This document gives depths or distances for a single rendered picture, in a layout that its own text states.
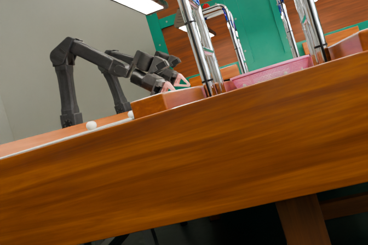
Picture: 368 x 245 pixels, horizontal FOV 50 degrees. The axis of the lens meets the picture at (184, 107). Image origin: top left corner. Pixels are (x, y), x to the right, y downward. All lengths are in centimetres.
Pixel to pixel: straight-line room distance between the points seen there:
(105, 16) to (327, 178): 316
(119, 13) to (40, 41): 79
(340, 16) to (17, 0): 281
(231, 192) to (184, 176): 7
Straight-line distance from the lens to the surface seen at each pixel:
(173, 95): 61
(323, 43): 82
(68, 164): 62
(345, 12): 241
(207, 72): 83
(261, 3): 239
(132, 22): 347
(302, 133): 52
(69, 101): 160
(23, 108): 393
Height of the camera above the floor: 74
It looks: 1 degrees down
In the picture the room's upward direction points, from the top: 17 degrees counter-clockwise
